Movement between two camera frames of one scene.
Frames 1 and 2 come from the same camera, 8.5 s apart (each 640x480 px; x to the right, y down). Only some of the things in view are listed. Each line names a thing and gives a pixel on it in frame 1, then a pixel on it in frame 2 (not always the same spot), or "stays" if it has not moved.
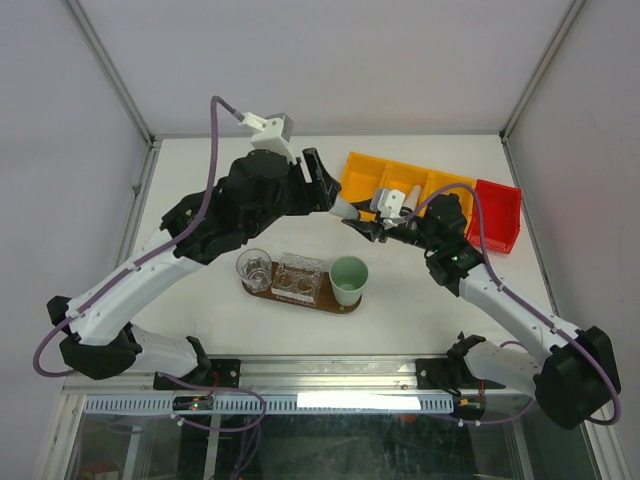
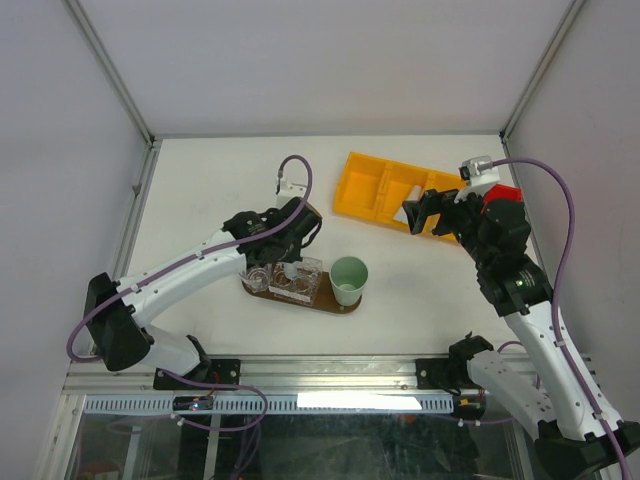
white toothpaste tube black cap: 344,209 to 291,270
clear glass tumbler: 255,268 stays
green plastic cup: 349,275 stays
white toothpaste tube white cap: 413,199 stays
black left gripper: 318,197 to 296,254
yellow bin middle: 400,176 stays
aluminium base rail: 292,375 stays
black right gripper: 369,229 to 434,202
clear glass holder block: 297,278 stays
